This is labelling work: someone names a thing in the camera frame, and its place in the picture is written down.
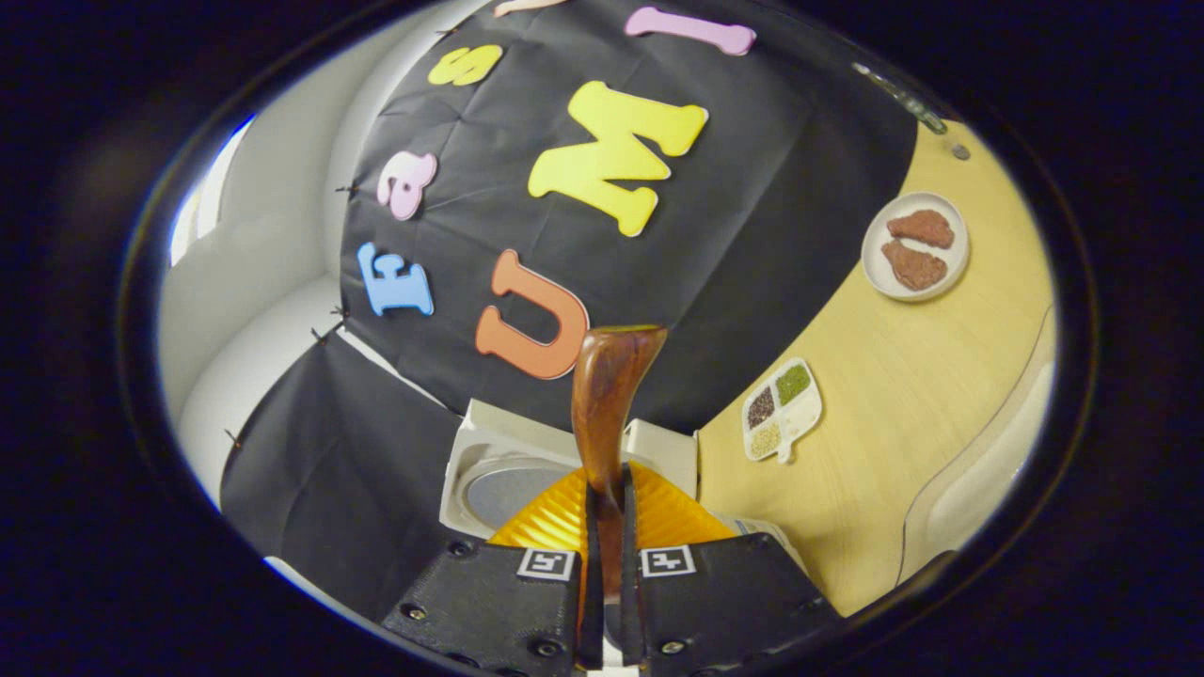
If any brown meat piece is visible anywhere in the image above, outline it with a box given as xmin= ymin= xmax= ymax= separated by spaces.
xmin=886 ymin=209 xmax=956 ymax=250
xmin=881 ymin=239 xmax=948 ymax=291

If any black backdrop cloth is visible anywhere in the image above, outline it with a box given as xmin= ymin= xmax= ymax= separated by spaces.
xmin=218 ymin=0 xmax=919 ymax=603

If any white round plate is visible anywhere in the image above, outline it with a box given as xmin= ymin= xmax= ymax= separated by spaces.
xmin=861 ymin=192 xmax=971 ymax=303

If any brown wooden spoon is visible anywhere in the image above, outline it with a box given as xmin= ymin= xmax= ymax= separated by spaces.
xmin=570 ymin=324 xmax=669 ymax=603

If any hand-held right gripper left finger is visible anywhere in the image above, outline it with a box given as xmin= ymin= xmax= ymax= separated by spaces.
xmin=381 ymin=461 xmax=604 ymax=677

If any white rice cooker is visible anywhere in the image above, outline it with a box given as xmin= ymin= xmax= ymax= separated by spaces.
xmin=439 ymin=399 xmax=808 ymax=576

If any clear plastic water bottle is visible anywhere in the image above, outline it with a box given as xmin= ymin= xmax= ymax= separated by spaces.
xmin=851 ymin=61 xmax=972 ymax=163

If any white divided grain dish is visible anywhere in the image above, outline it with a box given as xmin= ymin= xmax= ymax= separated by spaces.
xmin=741 ymin=357 xmax=824 ymax=464

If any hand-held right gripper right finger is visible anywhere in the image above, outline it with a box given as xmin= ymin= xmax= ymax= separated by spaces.
xmin=619 ymin=461 xmax=843 ymax=677

